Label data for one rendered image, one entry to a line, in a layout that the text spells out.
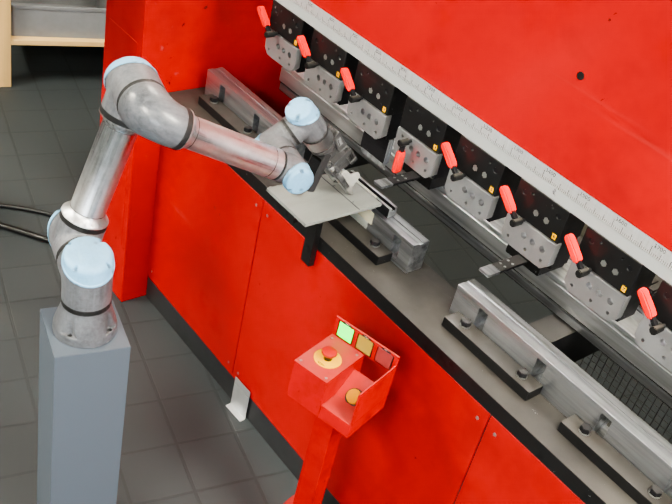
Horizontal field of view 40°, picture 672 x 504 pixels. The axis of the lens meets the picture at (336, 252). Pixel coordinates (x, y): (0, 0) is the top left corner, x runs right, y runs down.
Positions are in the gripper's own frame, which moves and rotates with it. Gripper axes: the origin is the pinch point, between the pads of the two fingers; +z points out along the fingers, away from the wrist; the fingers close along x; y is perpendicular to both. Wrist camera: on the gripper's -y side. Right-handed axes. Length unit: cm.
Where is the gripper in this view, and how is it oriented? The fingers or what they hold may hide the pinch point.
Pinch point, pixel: (341, 187)
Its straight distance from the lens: 257.1
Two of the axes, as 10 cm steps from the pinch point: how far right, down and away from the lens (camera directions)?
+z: 3.5, 4.6, 8.2
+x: -6.0, -5.6, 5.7
